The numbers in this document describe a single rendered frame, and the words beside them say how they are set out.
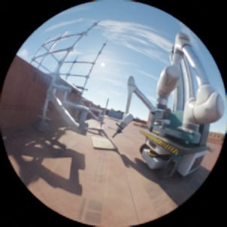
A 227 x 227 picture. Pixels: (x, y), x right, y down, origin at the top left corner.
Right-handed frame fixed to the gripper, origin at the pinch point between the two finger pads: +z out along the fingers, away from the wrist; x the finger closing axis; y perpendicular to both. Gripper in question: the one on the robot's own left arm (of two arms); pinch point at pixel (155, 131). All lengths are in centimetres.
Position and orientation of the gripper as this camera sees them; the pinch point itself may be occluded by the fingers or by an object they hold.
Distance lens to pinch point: 52.8
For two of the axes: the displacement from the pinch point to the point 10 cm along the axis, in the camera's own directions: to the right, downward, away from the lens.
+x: 0.2, -0.1, -10.0
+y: -9.6, -2.6, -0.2
